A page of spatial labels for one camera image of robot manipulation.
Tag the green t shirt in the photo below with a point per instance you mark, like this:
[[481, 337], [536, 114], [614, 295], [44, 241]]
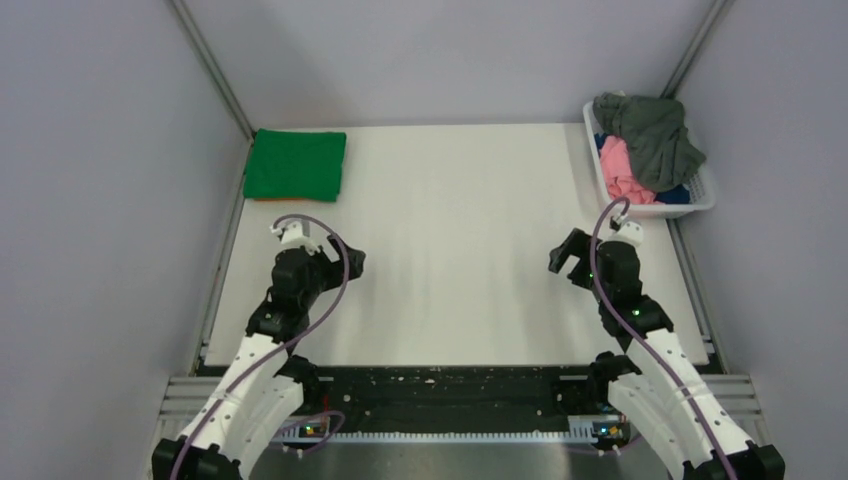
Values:
[[296, 164]]

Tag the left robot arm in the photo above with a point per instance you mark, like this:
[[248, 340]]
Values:
[[266, 382]]

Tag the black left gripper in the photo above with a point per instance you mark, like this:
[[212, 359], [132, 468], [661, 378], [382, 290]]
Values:
[[335, 267]]

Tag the grey t shirt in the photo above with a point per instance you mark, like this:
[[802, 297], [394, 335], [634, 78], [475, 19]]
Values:
[[662, 155]]

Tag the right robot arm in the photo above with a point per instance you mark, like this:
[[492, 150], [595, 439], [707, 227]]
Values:
[[651, 382]]

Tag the folded orange t shirt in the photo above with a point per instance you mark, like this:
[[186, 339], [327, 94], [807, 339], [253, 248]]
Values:
[[281, 199]]

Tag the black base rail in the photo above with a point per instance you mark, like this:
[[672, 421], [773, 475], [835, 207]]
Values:
[[458, 403]]

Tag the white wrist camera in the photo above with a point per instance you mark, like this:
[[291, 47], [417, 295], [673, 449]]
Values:
[[627, 231], [295, 235]]

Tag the pink t shirt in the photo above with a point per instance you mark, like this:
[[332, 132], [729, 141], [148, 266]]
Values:
[[618, 177]]

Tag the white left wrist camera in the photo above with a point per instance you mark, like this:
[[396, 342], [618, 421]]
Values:
[[295, 235]]

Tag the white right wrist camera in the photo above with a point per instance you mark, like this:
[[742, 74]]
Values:
[[627, 231]]

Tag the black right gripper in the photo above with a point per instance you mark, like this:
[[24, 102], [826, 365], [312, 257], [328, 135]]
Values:
[[577, 244]]

